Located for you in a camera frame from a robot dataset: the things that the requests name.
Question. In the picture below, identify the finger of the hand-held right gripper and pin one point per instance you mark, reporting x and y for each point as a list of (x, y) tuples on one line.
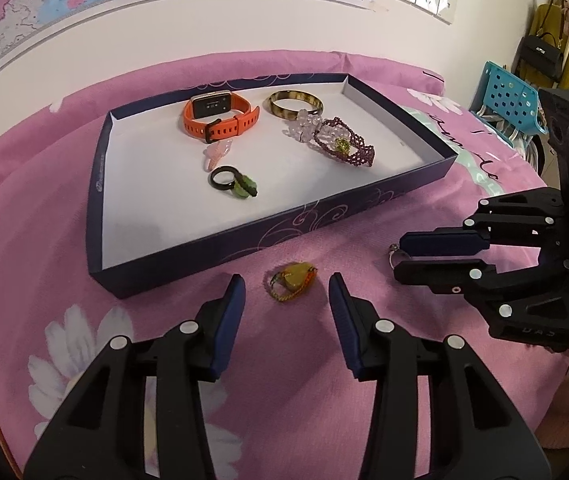
[(439, 272), (439, 242)]

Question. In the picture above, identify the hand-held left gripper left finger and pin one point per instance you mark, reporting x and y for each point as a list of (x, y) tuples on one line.
[(227, 320)]

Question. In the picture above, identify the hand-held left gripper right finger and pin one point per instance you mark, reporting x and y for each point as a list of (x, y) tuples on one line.
[(347, 320)]

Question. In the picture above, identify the dark blue shallow cardboard box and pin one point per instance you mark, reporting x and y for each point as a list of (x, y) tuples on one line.
[(164, 220)]

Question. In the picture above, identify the pink hair clip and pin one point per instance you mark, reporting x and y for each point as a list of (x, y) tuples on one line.
[(217, 152)]

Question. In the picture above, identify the orange smartwatch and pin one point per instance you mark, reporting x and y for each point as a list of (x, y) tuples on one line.
[(237, 122)]

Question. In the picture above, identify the tortoiseshell bangle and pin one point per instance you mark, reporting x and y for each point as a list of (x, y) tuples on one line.
[(277, 109)]

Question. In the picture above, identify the blue perforated plastic chair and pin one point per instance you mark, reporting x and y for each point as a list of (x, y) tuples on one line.
[(507, 92)]

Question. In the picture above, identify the black handbag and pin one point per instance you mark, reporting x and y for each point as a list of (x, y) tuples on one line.
[(537, 57)]

